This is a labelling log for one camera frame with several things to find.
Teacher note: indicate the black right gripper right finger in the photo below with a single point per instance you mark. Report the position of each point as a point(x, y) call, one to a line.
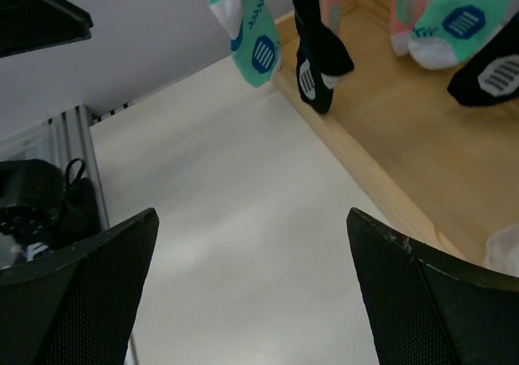
point(428, 307)

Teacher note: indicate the black monitor corner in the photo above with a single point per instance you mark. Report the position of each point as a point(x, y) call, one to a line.
point(29, 25)

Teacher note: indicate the pink sock green patches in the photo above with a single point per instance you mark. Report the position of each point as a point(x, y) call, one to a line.
point(331, 15)

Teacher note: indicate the white plastic bag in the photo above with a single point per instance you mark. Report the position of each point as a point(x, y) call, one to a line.
point(502, 251)

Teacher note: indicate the aluminium rail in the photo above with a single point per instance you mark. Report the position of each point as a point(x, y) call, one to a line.
point(59, 140)

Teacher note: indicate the black sock white hexagon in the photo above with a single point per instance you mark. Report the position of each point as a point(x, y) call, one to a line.
point(322, 58)

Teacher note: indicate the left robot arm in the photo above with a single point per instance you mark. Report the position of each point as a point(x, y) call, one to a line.
point(45, 209)

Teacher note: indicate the mint green sock blue hexagon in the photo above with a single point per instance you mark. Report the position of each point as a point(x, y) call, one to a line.
point(254, 40)

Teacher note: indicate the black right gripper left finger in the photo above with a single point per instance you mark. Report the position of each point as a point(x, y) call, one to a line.
point(78, 305)

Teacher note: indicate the wooden rack base tray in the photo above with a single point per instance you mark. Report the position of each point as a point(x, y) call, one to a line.
point(442, 173)

